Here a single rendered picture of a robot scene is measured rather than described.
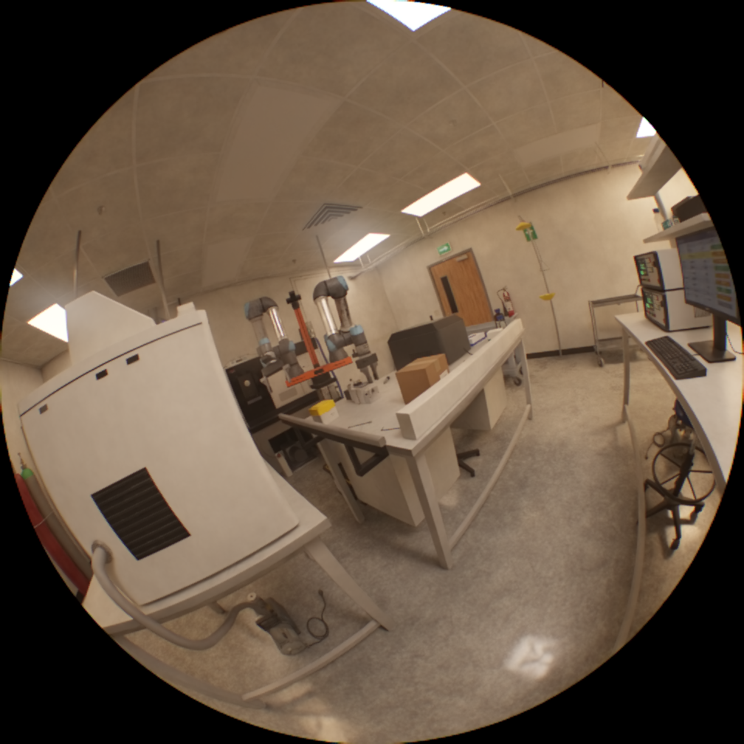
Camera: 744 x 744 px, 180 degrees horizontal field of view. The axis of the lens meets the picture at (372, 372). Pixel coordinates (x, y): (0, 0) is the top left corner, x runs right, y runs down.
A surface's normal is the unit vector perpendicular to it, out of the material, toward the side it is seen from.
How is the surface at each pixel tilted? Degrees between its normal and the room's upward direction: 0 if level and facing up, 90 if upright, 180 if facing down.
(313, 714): 0
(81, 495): 90
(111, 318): 90
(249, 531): 90
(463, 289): 90
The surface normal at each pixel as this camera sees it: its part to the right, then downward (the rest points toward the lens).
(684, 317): -0.70, 0.36
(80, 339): 0.63, -0.07
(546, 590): -0.32, -0.93
